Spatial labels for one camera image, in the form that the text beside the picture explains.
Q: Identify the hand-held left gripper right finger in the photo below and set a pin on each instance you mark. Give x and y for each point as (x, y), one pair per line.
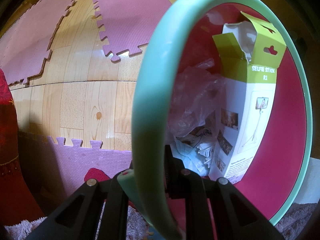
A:
(169, 166)

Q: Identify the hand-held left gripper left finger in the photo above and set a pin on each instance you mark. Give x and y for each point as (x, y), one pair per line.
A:
(112, 195)

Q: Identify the white printed plastic bag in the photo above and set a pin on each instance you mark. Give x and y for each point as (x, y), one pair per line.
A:
(195, 160)

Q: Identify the clear plastic bag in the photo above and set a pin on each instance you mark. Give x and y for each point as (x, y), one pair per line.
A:
(192, 100)

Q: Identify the green and white cardboard box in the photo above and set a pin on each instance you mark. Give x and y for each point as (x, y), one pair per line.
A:
(257, 120)

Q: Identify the red bucket with green rim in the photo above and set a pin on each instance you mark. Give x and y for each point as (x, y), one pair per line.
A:
(287, 130)

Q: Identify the red foam shape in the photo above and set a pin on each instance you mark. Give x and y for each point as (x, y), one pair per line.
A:
(96, 175)

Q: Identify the red patterned fabric cushion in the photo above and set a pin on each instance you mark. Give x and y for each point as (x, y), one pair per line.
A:
(10, 155)

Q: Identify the pink foam puzzle mat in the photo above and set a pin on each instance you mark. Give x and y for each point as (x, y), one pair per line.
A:
(30, 37)

